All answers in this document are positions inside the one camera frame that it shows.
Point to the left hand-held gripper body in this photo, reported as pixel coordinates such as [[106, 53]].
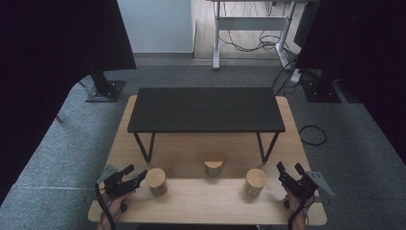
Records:
[[111, 187]]

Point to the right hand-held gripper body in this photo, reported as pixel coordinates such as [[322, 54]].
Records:
[[303, 188]]

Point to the wooden cylinder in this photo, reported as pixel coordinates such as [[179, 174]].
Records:
[[156, 179], [255, 179]]

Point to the black shelf with metal legs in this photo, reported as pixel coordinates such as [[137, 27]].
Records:
[[207, 108]]

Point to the person's left hand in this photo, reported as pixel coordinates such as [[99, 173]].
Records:
[[115, 204]]

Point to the person's right hand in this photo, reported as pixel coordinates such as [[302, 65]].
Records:
[[300, 207]]

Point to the white power strip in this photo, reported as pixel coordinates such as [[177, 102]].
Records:
[[296, 76]]

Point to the black curtain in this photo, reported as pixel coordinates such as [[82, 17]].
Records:
[[367, 48], [48, 64]]

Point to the dark flat panel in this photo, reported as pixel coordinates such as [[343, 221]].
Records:
[[305, 25]]

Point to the black stand with base plate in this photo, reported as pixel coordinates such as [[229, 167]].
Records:
[[320, 91], [107, 91]]

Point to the white desk frame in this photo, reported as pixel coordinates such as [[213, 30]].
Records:
[[250, 24]]

